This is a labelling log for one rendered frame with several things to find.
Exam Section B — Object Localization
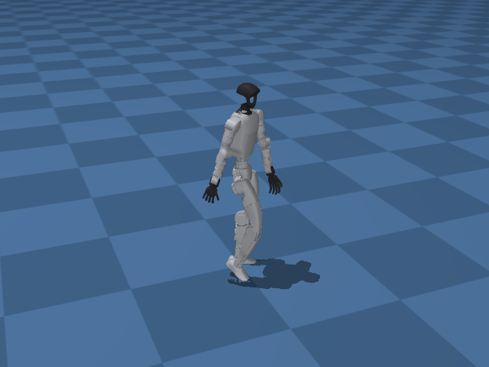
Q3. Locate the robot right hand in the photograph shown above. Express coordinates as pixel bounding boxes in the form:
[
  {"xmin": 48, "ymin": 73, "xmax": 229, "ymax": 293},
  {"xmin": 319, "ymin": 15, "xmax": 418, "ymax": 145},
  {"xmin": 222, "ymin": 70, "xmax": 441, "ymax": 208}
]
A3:
[{"xmin": 202, "ymin": 177, "xmax": 220, "ymax": 203}]

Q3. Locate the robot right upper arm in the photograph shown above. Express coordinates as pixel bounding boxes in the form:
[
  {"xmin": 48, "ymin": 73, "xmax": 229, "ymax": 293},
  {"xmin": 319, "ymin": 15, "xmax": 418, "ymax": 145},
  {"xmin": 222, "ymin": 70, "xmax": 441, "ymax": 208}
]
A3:
[{"xmin": 219, "ymin": 117, "xmax": 241, "ymax": 159}]

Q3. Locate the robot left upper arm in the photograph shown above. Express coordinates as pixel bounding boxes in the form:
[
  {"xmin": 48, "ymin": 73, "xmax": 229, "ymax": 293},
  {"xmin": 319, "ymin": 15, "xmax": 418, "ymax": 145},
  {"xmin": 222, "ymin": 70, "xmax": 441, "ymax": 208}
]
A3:
[{"xmin": 255, "ymin": 109, "xmax": 270, "ymax": 148}]

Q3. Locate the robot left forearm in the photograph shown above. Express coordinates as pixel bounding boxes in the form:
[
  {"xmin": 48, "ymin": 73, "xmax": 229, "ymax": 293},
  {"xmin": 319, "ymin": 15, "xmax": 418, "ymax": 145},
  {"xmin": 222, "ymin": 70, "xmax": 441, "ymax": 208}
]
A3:
[{"xmin": 260, "ymin": 145, "xmax": 273, "ymax": 174}]

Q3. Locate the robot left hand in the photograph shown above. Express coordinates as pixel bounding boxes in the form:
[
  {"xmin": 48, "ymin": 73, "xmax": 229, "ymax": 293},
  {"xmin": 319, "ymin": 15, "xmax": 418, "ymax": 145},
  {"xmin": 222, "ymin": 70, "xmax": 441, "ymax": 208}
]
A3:
[{"xmin": 266, "ymin": 166, "xmax": 282, "ymax": 195}]

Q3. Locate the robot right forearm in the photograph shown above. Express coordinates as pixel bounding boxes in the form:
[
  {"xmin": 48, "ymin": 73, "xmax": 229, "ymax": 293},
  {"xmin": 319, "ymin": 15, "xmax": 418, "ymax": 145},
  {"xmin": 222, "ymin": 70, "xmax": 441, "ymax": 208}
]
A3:
[{"xmin": 211, "ymin": 149, "xmax": 227, "ymax": 185}]

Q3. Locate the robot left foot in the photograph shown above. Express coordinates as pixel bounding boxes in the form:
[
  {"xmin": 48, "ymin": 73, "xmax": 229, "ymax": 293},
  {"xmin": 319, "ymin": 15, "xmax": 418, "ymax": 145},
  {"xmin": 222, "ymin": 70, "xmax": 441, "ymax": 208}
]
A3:
[{"xmin": 228, "ymin": 255, "xmax": 257, "ymax": 264}]

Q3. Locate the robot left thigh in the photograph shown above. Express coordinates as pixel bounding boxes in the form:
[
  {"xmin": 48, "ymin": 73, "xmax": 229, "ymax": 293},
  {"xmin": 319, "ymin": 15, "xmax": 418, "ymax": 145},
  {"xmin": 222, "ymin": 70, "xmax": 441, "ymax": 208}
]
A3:
[{"xmin": 235, "ymin": 170, "xmax": 259, "ymax": 226}]

